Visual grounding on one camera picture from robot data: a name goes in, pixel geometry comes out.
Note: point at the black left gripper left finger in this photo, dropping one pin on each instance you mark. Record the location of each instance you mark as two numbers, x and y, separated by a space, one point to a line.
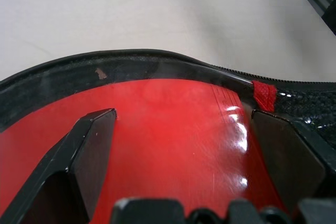
65 171

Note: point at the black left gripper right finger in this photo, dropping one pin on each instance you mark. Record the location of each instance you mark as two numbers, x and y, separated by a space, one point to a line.
294 155

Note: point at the black zippered paddle case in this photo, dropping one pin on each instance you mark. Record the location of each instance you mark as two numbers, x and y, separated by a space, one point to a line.
65 74

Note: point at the red table tennis paddle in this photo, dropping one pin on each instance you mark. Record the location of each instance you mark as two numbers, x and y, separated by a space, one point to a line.
168 134

